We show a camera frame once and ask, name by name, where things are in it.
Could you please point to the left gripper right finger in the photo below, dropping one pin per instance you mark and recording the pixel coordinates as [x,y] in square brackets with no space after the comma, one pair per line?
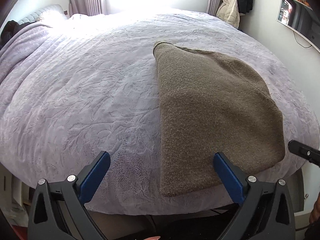
[265,209]

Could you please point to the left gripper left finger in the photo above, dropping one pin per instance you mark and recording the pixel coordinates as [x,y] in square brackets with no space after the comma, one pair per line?
[46,220]

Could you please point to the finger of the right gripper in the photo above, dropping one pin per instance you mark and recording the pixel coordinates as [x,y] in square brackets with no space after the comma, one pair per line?
[304,151]

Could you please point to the brown knit sweater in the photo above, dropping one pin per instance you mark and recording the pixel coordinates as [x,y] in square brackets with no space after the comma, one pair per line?
[211,102]

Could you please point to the dark clothes on bed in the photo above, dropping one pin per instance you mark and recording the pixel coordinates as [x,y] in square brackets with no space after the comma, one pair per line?
[9,30]

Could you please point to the person right hand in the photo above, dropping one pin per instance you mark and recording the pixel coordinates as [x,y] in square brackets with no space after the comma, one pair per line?
[315,213]

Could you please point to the lavender embossed bed cover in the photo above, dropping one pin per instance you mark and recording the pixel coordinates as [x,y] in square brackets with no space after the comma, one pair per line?
[92,86]

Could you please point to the cream puffer jacket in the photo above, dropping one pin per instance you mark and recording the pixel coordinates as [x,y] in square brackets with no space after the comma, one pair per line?
[228,12]

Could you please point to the lilac folded blanket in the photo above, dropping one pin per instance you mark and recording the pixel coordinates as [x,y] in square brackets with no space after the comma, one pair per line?
[23,44]

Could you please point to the cream pillow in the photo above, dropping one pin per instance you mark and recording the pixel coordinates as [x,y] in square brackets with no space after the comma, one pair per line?
[53,19]

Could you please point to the grey tufted headboard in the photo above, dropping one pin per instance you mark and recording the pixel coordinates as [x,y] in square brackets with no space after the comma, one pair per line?
[35,15]

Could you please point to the wall mounted television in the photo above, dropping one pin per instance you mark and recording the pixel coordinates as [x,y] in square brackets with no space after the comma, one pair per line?
[301,19]

